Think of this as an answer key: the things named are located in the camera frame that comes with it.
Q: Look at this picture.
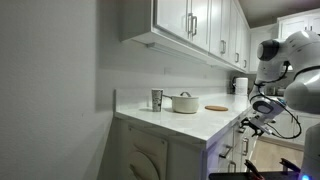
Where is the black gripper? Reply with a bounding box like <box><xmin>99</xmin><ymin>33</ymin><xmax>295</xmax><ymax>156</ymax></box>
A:
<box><xmin>240</xmin><ymin>117</ymin><xmax>264</xmax><ymax>138</ymax></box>

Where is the white lower cabinet door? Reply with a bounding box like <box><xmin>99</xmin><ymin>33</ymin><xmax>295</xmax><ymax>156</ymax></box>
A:
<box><xmin>234</xmin><ymin>133</ymin><xmax>252</xmax><ymax>173</ymax></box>
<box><xmin>213</xmin><ymin>156</ymin><xmax>238</xmax><ymax>180</ymax></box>
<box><xmin>250</xmin><ymin>134</ymin><xmax>262</xmax><ymax>158</ymax></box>

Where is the round cork trivet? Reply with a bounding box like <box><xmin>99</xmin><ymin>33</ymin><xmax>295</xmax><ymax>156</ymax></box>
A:
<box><xmin>204</xmin><ymin>105</ymin><xmax>230</xmax><ymax>112</ymax></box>

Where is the black orange clamp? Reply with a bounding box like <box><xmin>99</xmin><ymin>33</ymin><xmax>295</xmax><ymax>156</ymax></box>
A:
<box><xmin>279</xmin><ymin>157</ymin><xmax>302</xmax><ymax>175</ymax></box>
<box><xmin>244</xmin><ymin>159</ymin><xmax>266</xmax><ymax>180</ymax></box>

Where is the white paper towel roll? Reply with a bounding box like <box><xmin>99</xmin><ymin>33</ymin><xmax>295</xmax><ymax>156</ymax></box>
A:
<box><xmin>234</xmin><ymin>77</ymin><xmax>250</xmax><ymax>97</ymax></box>

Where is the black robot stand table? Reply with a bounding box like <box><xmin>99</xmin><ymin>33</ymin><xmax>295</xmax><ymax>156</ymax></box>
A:
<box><xmin>208</xmin><ymin>170</ymin><xmax>301</xmax><ymax>180</ymax></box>

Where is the white pot with lid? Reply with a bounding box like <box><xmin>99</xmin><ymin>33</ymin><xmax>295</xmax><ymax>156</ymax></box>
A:
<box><xmin>162</xmin><ymin>91</ymin><xmax>200</xmax><ymax>115</ymax></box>

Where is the white base cabinet carcass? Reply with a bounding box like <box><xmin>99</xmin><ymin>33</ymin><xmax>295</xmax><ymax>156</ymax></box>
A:
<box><xmin>111</xmin><ymin>114</ymin><xmax>266</xmax><ymax>180</ymax></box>

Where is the white upper cabinet door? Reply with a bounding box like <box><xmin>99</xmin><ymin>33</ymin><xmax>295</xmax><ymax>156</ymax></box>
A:
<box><xmin>238</xmin><ymin>18</ymin><xmax>250</xmax><ymax>72</ymax></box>
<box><xmin>155</xmin><ymin>0</ymin><xmax>190</xmax><ymax>42</ymax></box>
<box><xmin>188</xmin><ymin>0</ymin><xmax>212</xmax><ymax>52</ymax></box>
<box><xmin>220</xmin><ymin>0</ymin><xmax>232</xmax><ymax>63</ymax></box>
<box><xmin>209</xmin><ymin>0</ymin><xmax>223</xmax><ymax>58</ymax></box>
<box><xmin>230</xmin><ymin>4</ymin><xmax>241</xmax><ymax>68</ymax></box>

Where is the patterned paper cup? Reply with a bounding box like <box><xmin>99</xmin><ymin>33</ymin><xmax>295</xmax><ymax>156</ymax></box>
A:
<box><xmin>151</xmin><ymin>88</ymin><xmax>164</xmax><ymax>113</ymax></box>

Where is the under-cabinet light strip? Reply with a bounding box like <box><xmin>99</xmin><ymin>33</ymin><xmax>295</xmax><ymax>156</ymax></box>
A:
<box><xmin>146</xmin><ymin>42</ymin><xmax>210</xmax><ymax>64</ymax></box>

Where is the beige curved panel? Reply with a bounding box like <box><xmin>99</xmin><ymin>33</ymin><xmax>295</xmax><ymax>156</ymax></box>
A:
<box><xmin>127</xmin><ymin>124</ymin><xmax>169</xmax><ymax>180</ymax></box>

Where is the white cabinet door above microwave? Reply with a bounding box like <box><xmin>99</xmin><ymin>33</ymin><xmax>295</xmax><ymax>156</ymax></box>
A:
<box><xmin>307</xmin><ymin>12</ymin><xmax>320</xmax><ymax>33</ymax></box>
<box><xmin>278</xmin><ymin>14</ymin><xmax>310</xmax><ymax>38</ymax></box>

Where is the white upper cabinet carcass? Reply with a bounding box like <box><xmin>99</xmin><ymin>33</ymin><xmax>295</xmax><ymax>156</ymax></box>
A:
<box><xmin>120</xmin><ymin>0</ymin><xmax>250</xmax><ymax>73</ymax></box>

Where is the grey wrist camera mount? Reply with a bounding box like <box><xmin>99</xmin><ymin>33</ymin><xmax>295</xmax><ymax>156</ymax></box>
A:
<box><xmin>249</xmin><ymin>113</ymin><xmax>279</xmax><ymax>134</ymax></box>

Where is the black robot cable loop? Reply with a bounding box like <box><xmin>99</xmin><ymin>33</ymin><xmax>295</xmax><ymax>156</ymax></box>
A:
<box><xmin>248</xmin><ymin>61</ymin><xmax>303</xmax><ymax>140</ymax></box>

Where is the white corner wall cabinet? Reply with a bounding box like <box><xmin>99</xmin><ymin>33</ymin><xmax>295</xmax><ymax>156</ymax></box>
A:
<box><xmin>249</xmin><ymin>23</ymin><xmax>280</xmax><ymax>73</ymax></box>

